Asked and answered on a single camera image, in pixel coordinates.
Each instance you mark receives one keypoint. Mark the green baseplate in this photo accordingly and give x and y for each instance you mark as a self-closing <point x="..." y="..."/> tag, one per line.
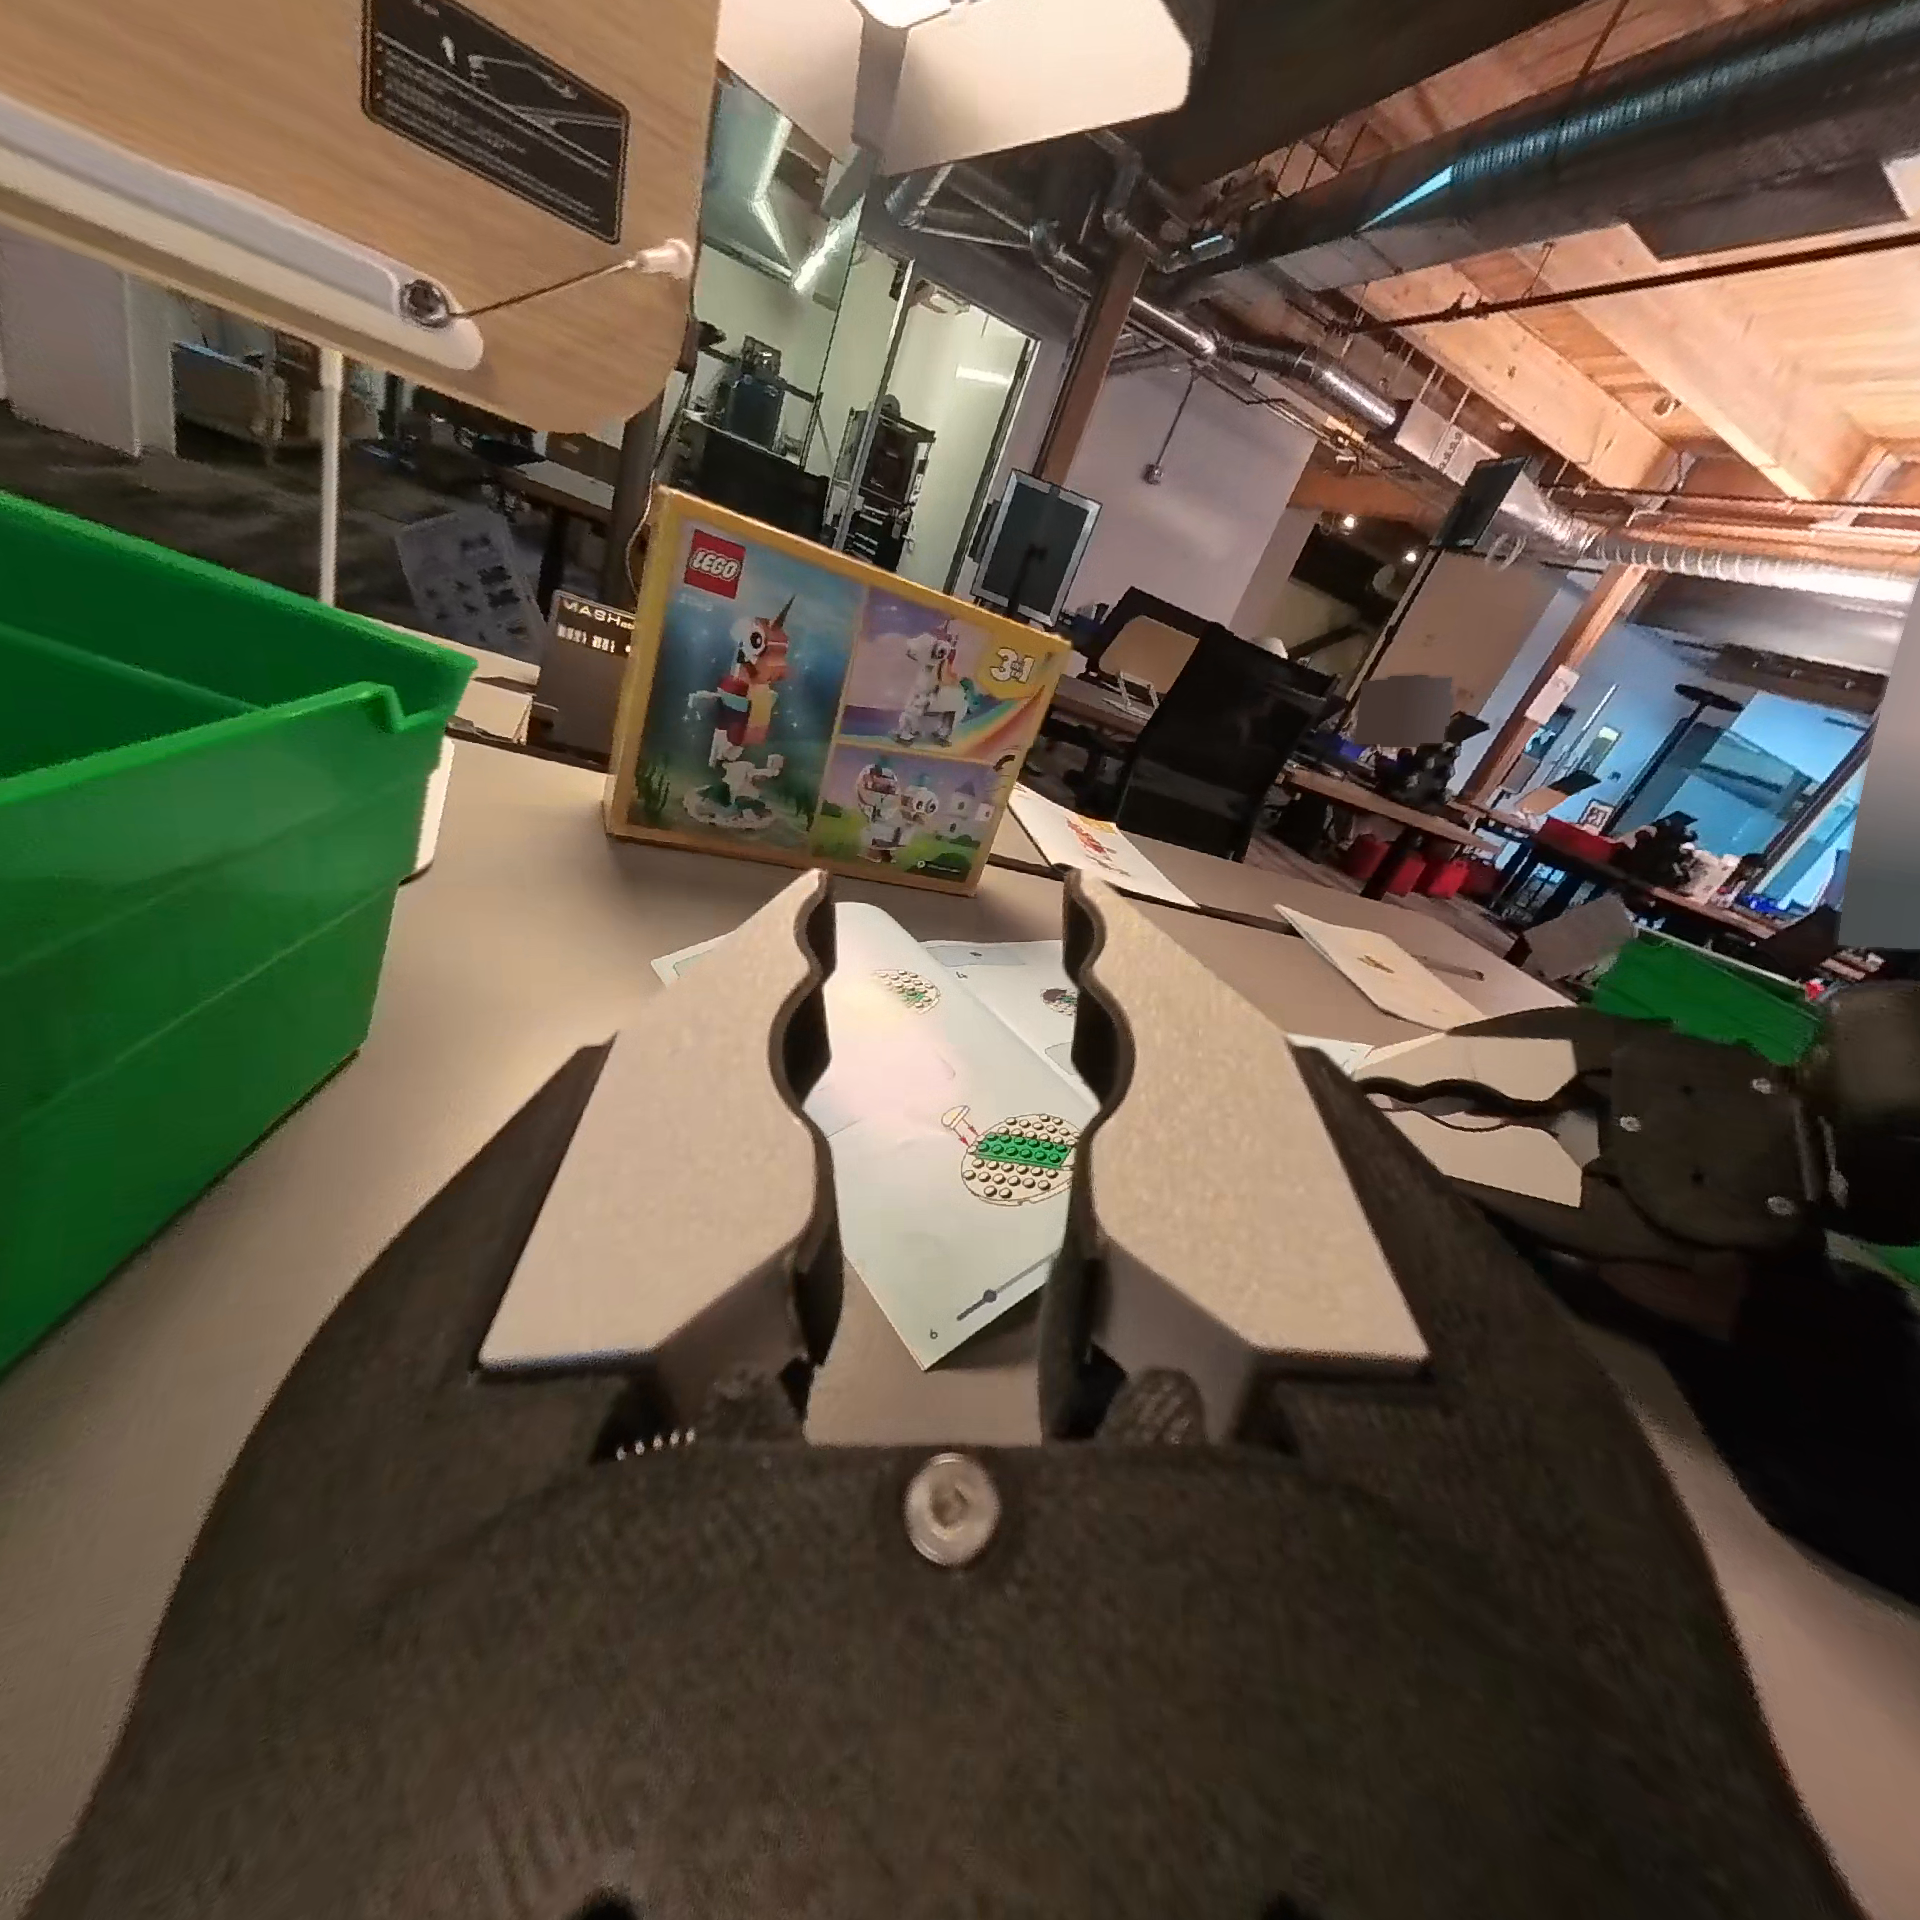
<point x="1709" y="997"/>

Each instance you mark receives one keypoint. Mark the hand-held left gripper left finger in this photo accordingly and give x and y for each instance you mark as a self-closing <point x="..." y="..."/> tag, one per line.
<point x="660" y="1170"/>

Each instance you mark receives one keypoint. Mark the white booklet with red print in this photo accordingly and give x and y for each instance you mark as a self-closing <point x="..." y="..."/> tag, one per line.
<point x="1096" y="857"/>

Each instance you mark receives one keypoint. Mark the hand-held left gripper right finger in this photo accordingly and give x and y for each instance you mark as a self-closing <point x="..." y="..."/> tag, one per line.
<point x="1231" y="1185"/>

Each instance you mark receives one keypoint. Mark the tan paper sheet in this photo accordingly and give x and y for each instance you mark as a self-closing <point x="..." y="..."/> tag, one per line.
<point x="1411" y="966"/>

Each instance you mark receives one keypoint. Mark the black labelled box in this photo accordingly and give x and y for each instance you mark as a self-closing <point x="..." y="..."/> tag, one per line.
<point x="585" y="675"/>

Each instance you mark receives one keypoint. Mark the black spiral duct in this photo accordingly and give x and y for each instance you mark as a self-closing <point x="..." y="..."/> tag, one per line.
<point x="1620" y="106"/>

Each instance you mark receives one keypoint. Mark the hanging black screen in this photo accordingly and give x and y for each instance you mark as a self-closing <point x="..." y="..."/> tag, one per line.
<point x="1481" y="502"/>

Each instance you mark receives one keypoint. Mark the black office chair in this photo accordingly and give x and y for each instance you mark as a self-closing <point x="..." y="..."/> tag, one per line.
<point x="1213" y="733"/>

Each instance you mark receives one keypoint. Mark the green plastic bin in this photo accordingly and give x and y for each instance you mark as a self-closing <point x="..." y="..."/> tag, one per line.
<point x="181" y="901"/>

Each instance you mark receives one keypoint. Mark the wooden board on white stand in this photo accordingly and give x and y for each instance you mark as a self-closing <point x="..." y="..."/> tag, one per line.
<point x="224" y="149"/>

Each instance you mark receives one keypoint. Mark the grey cardboard piece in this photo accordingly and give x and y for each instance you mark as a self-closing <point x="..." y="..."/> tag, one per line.
<point x="1575" y="937"/>

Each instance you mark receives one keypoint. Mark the light blue instruction booklet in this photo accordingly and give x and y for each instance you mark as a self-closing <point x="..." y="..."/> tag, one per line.
<point x="930" y="1078"/>

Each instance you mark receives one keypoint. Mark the white lamp head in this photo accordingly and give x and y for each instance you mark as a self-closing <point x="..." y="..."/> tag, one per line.
<point x="1020" y="76"/>

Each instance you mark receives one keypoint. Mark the monitor on stand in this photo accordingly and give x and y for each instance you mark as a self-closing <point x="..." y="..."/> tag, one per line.
<point x="1039" y="542"/>

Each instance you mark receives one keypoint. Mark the printed paper sheet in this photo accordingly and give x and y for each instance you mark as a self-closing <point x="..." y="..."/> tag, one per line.
<point x="465" y="579"/>

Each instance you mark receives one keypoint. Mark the yellow lego box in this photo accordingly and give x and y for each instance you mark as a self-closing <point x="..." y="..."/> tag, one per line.
<point x="780" y="675"/>

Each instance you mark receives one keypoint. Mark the background desk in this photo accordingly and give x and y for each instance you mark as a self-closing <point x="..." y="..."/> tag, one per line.
<point x="1499" y="818"/>

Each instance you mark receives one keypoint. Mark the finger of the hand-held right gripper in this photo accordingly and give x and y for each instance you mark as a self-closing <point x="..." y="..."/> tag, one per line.
<point x="1515" y="1059"/>
<point x="1515" y="1157"/>

